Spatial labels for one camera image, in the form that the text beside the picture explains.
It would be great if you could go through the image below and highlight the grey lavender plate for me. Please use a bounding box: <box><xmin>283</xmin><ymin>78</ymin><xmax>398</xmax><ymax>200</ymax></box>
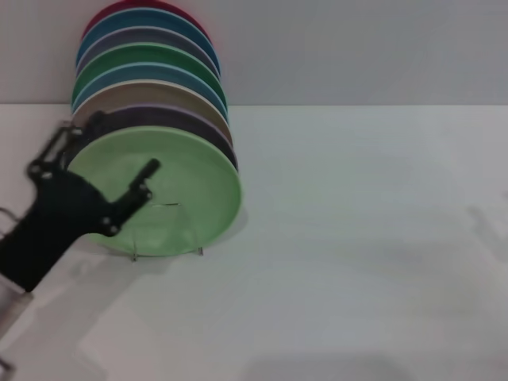
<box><xmin>75</xmin><ymin>26</ymin><xmax>221</xmax><ymax>80</ymax></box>

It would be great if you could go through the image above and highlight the deep blue plate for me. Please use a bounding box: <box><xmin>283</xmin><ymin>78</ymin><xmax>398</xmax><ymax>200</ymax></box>
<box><xmin>75</xmin><ymin>6</ymin><xmax>221</xmax><ymax>72</ymax></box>

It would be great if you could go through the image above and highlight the red plate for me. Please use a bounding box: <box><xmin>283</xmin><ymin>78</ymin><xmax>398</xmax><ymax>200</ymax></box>
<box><xmin>81</xmin><ymin>0</ymin><xmax>214</xmax><ymax>44</ymax></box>

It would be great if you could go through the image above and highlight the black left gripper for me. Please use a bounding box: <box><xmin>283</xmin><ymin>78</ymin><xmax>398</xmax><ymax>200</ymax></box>
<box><xmin>0</xmin><ymin>110</ymin><xmax>162</xmax><ymax>294</ymax></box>

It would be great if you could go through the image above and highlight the beige plate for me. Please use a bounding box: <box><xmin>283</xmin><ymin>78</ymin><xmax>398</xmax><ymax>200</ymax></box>
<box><xmin>72</xmin><ymin>79</ymin><xmax>235</xmax><ymax>148</ymax></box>

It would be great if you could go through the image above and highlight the clear acrylic plate rack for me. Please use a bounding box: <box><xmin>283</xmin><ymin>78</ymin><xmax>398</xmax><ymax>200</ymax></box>
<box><xmin>130</xmin><ymin>202</ymin><xmax>206</xmax><ymax>263</ymax></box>

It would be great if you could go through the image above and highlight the dark green plate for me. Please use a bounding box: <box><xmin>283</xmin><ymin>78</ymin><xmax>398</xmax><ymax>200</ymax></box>
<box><xmin>71</xmin><ymin>42</ymin><xmax>225</xmax><ymax>104</ymax></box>

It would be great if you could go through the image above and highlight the purple plate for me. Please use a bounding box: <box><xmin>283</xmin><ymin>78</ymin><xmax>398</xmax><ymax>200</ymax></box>
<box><xmin>85</xmin><ymin>103</ymin><xmax>240</xmax><ymax>174</ymax></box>

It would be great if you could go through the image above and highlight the light blue plate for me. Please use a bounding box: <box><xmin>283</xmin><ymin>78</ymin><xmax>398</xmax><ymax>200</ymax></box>
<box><xmin>70</xmin><ymin>61</ymin><xmax>229</xmax><ymax>120</ymax></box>

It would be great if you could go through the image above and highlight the light green plate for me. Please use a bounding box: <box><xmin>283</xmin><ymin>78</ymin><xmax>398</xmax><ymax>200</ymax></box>
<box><xmin>67</xmin><ymin>125</ymin><xmax>243</xmax><ymax>257</ymax></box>

